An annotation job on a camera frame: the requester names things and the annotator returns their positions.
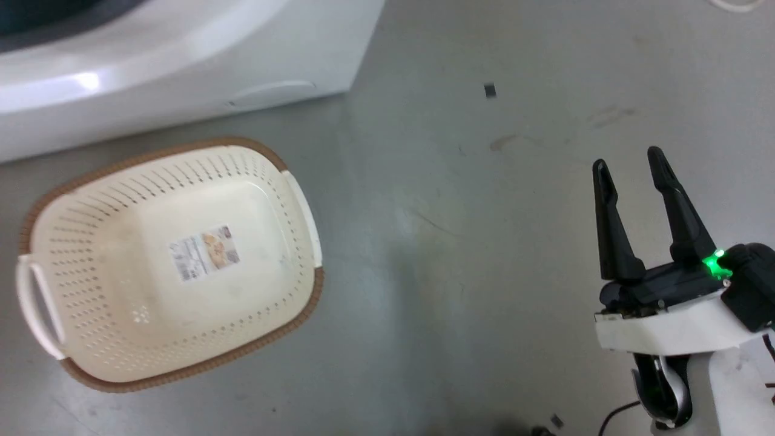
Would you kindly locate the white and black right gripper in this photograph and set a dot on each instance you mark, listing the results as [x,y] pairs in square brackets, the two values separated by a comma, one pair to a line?
[690,309]

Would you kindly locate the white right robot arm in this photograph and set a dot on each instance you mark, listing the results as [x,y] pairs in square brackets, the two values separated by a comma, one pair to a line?
[702,387]

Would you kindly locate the white washing machine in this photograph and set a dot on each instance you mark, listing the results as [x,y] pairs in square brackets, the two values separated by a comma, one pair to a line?
[181,54]

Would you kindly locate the cream perforated laundry basket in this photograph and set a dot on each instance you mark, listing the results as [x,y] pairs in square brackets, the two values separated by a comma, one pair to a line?
[121,315]

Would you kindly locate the small black floor marker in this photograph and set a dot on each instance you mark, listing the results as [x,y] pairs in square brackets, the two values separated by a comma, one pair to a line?
[490,91]

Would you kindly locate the paper label sticker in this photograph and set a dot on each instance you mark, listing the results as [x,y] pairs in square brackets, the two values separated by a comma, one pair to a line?
[204,252]

